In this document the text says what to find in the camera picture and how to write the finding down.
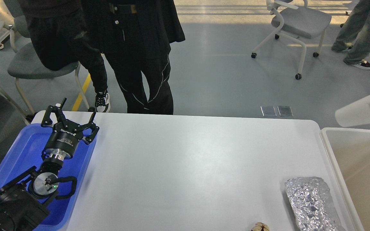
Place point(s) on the blue plastic tray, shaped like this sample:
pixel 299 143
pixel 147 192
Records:
pixel 25 152

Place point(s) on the person in black trousers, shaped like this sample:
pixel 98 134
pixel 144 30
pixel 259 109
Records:
pixel 59 36

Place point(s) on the grey wheeled chair right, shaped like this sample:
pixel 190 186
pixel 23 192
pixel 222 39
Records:
pixel 294 22

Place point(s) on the metal floor plate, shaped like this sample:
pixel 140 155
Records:
pixel 285 111
pixel 268 111

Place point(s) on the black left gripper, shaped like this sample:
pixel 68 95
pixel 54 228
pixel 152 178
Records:
pixel 62 140

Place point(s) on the grey chair left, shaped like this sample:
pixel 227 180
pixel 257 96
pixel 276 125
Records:
pixel 26 64

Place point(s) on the small brown crumpled scrap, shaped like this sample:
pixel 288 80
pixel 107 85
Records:
pixel 259 226

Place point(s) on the person in black coat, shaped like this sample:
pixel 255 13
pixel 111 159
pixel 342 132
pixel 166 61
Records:
pixel 135 37

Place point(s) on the crumpled aluminium foil sheet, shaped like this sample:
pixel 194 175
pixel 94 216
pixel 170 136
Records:
pixel 312 204

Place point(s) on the white paper cup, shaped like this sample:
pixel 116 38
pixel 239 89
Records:
pixel 354 114

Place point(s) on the left metal floor plate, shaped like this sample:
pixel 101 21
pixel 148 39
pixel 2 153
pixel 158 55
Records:
pixel 268 111

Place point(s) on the right metal floor plate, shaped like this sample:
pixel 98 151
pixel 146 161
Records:
pixel 285 111

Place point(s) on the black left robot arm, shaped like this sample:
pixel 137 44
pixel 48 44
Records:
pixel 41 175

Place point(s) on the beige plastic bin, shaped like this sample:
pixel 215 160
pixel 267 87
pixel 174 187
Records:
pixel 349 154

